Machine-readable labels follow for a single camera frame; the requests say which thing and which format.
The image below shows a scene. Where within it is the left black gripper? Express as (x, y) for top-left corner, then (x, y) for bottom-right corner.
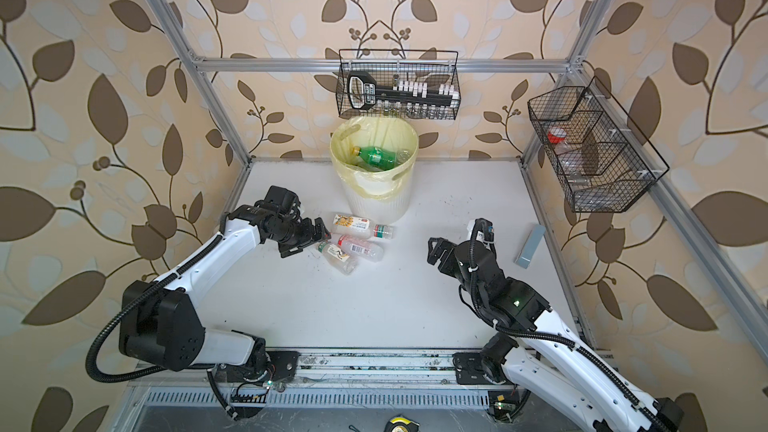
(269, 215), (333, 254)

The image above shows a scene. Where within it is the green cap square bottle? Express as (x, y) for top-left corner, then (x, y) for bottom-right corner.
(317, 241), (357, 275)

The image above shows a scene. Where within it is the green soda bottle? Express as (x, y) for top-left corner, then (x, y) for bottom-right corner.
(353, 146), (400, 171)

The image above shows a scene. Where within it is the green label clear bottle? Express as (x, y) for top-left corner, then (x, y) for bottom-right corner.
(395, 150), (413, 166)

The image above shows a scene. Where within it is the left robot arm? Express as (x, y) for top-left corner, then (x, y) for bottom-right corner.
(85, 186), (331, 383)

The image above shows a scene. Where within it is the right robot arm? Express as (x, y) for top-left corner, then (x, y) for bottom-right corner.
(427, 219), (684, 431)

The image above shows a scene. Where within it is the white ribbed waste bin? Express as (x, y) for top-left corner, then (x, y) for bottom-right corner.
(340, 170), (414, 224)

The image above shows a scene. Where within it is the yellow plastic bin liner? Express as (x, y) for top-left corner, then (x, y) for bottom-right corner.
(330, 117), (419, 201)

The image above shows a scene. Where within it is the orange label clear bottle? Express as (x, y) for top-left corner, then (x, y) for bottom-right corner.
(331, 213), (394, 240)

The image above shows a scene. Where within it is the pink label clear bottle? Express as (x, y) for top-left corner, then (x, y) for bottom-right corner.
(337, 235), (384, 262)

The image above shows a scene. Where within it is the grey blue rectangular block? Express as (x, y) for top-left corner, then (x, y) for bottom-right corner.
(515, 224), (546, 269)

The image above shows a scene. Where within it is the black socket set holder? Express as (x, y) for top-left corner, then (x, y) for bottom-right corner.
(344, 72), (461, 111)

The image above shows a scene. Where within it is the red capped jar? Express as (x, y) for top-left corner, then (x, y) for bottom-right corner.
(547, 126), (567, 146)

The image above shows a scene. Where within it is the yellow black tape measure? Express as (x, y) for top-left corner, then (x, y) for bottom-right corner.
(384, 416), (420, 432)

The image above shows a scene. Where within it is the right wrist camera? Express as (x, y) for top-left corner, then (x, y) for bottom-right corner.
(467, 218), (495, 247)

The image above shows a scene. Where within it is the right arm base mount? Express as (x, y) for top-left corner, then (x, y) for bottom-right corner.
(452, 352), (493, 386)

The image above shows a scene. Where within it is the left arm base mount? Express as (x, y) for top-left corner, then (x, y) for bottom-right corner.
(216, 350), (300, 385)

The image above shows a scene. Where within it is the black wire basket rear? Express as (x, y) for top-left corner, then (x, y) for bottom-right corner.
(335, 48), (462, 121)

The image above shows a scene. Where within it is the black wire basket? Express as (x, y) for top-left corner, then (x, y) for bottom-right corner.
(335, 48), (462, 121)
(527, 78), (670, 213)

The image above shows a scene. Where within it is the black wire basket right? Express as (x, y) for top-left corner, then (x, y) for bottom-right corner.
(527, 78), (670, 213)

